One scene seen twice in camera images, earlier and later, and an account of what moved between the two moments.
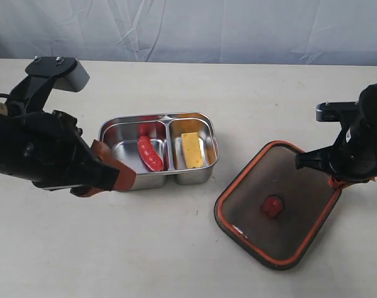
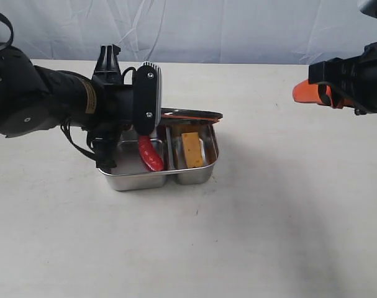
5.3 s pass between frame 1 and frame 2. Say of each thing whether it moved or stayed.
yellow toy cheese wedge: stayed
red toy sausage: stayed
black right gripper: moved
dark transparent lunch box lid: moved
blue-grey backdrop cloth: stayed
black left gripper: moved
